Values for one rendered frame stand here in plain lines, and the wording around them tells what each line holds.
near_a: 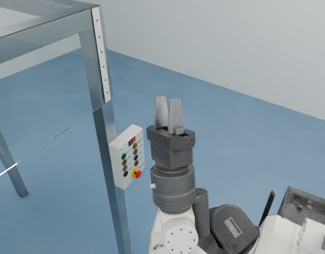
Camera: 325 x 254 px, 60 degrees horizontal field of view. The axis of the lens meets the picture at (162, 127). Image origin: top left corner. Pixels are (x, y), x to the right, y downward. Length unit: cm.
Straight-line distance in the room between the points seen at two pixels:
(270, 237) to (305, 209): 14
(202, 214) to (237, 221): 18
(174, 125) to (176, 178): 10
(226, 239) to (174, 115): 38
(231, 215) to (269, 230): 10
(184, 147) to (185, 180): 7
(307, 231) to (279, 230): 13
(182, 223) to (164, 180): 9
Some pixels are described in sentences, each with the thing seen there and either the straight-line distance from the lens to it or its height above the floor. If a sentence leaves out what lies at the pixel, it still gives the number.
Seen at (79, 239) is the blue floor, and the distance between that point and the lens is 225.
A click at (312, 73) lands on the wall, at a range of 345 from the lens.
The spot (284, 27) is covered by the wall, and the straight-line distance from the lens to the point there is 338.
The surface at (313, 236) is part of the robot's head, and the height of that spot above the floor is 135.
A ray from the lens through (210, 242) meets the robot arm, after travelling 76.
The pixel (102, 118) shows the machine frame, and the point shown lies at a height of 123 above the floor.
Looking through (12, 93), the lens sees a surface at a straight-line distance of 82.
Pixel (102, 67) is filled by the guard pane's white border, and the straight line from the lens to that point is 102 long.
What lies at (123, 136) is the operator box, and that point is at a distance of 122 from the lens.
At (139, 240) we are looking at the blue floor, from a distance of 217.
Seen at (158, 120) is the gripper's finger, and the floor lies 155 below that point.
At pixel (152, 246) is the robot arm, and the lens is 65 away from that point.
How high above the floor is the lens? 187
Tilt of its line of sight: 38 degrees down
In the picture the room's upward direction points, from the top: straight up
